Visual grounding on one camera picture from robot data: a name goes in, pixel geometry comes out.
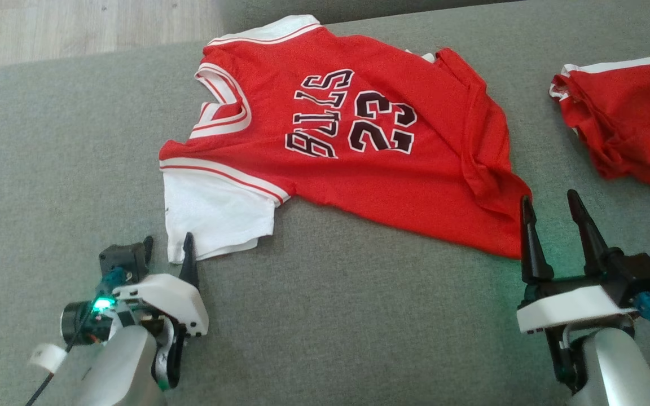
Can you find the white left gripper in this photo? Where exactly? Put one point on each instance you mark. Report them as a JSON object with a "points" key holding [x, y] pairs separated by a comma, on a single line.
{"points": [[161, 293]]}

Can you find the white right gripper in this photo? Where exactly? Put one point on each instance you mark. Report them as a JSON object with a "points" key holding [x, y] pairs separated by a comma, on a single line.
{"points": [[573, 301]]}

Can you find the red shorts with white trim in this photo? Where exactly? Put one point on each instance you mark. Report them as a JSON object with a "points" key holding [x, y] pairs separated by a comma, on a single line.
{"points": [[629, 124]]}

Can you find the red Bulls 23 jersey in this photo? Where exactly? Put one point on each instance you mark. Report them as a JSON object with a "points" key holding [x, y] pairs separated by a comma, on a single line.
{"points": [[359, 180]]}

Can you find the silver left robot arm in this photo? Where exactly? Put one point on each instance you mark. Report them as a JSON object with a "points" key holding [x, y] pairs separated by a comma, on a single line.
{"points": [[122, 366]]}

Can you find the white tape tag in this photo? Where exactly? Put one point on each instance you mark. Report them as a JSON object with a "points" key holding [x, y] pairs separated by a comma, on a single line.
{"points": [[48, 357]]}

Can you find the large grey sofa ottoman cushion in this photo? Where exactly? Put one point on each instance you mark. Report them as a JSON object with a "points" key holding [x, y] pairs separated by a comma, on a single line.
{"points": [[330, 310]]}

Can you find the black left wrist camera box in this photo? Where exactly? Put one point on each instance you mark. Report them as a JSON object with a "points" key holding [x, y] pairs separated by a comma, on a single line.
{"points": [[122, 258]]}

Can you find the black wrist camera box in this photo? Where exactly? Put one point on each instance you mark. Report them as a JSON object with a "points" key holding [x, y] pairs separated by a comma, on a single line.
{"points": [[122, 258], [641, 273]]}

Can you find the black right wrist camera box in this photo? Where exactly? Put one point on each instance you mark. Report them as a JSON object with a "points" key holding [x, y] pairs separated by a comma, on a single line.
{"points": [[641, 273]]}

